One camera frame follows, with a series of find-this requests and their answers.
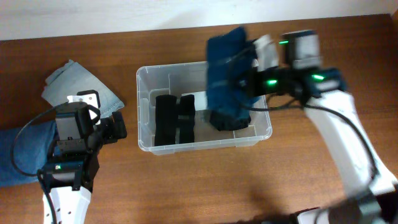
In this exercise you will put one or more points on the white label in bin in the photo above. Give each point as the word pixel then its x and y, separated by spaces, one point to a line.
pixel 200 98

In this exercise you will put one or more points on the light grey folded jeans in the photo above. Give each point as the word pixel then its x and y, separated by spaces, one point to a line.
pixel 73 78

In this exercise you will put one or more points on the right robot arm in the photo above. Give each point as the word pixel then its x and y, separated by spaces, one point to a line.
pixel 370 187

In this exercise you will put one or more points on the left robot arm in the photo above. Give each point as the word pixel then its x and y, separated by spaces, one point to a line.
pixel 67 177

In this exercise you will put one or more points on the blue cloth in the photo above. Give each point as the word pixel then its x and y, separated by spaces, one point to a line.
pixel 222 67

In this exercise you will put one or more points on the clear plastic storage bin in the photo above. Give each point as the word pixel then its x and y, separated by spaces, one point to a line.
pixel 176 79

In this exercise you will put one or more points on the blue folded jeans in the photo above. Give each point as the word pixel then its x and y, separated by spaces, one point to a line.
pixel 30 152

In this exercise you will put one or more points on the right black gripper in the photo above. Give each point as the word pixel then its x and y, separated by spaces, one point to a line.
pixel 260 87

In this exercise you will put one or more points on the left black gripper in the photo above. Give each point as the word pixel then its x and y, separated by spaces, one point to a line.
pixel 114 132

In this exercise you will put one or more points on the black cloth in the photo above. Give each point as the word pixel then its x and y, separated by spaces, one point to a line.
pixel 174 120

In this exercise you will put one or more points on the dark grey cloth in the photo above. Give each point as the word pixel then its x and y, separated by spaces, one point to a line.
pixel 224 122

